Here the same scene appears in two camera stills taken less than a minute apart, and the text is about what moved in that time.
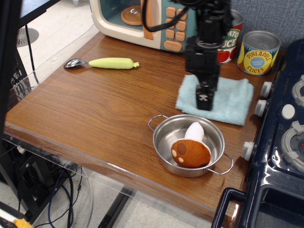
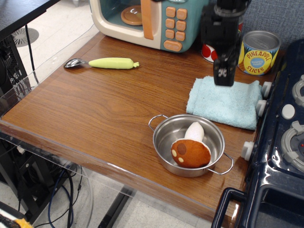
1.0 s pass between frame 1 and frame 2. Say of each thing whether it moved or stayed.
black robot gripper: moved
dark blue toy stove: stayed
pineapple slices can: stayed
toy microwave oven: stayed
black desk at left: stayed
